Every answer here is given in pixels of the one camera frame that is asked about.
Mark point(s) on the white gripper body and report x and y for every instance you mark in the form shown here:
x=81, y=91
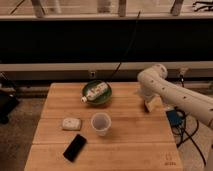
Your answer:
x=152, y=104

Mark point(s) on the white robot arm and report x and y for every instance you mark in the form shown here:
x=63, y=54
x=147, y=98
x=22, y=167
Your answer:
x=152, y=82

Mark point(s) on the blue box on floor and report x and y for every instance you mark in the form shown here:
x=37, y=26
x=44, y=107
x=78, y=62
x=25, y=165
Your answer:
x=175, y=118

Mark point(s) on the green bowl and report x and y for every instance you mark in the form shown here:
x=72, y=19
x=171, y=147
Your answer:
x=103, y=98

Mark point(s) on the white labelled bottle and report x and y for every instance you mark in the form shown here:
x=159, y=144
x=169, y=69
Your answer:
x=91, y=93

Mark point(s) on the white soap bar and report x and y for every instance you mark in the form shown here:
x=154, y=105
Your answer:
x=72, y=124

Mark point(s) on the black phone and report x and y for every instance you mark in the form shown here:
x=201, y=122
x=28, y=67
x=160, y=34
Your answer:
x=74, y=148

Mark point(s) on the dark object at left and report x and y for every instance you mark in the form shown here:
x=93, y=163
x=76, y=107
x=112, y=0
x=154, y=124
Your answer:
x=7, y=101

